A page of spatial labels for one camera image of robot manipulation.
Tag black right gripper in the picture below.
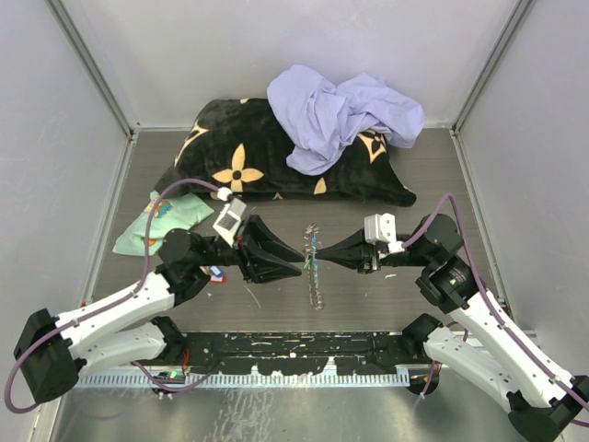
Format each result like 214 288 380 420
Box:
315 226 434 273

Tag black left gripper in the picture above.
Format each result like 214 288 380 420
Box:
197 215 305 284

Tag red tagged key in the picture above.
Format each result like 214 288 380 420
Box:
208 266 226 284

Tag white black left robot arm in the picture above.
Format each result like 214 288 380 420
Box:
12 215 304 405

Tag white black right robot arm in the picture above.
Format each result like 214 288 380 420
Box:
315 214 588 441

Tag mint green cartoon cloth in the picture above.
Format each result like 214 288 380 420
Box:
112 192 214 257

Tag black floral pillow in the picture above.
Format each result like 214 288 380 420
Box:
155 99 417 207

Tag lavender crumpled cloth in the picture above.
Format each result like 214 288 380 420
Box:
267 64 426 176

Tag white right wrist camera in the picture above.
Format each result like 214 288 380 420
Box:
364 214 397 244

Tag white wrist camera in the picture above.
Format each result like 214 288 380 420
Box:
364 214 397 244
213 198 247 247

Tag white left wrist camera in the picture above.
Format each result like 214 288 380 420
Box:
213 198 247 247

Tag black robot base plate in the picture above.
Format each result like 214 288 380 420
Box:
131 330 461 377

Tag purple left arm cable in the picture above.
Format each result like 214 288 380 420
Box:
3 178 234 413

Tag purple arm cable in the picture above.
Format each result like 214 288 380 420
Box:
3 178 234 413
399 192 589 413

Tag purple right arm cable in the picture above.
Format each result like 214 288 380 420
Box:
399 192 589 413

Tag slotted grey cable duct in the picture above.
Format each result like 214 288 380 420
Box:
76 366 410 389

